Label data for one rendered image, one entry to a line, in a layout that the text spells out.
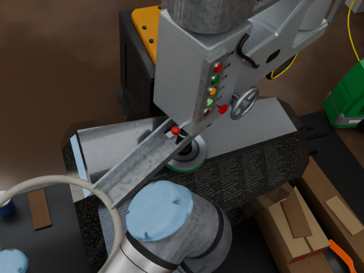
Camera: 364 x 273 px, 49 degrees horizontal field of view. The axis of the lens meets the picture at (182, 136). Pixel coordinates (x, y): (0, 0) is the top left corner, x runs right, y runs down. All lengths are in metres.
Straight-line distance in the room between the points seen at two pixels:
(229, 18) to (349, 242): 1.81
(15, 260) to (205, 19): 0.80
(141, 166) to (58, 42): 2.13
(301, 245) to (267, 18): 1.31
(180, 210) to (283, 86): 2.77
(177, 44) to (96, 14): 2.59
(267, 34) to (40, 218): 1.70
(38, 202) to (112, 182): 1.07
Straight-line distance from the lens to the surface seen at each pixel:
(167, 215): 0.69
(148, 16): 2.51
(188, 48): 1.22
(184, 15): 1.13
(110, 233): 1.74
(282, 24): 1.54
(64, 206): 2.58
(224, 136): 1.88
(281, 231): 2.37
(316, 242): 2.41
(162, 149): 1.61
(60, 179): 1.61
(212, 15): 1.11
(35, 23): 3.77
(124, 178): 1.59
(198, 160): 1.74
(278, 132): 1.97
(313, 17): 1.81
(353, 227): 2.69
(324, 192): 2.74
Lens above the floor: 2.29
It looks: 53 degrees down
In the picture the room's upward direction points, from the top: 10 degrees clockwise
